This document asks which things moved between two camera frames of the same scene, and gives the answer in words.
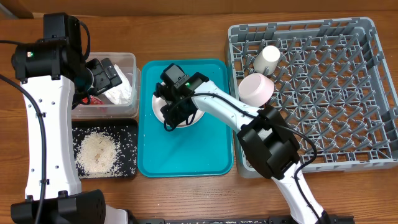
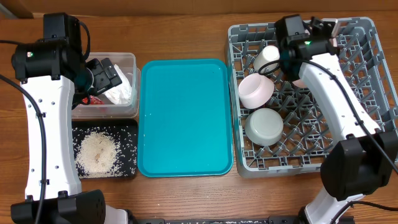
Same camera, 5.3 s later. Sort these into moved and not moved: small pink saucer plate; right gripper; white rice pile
Moved: right gripper
Not moved: small pink saucer plate; white rice pile
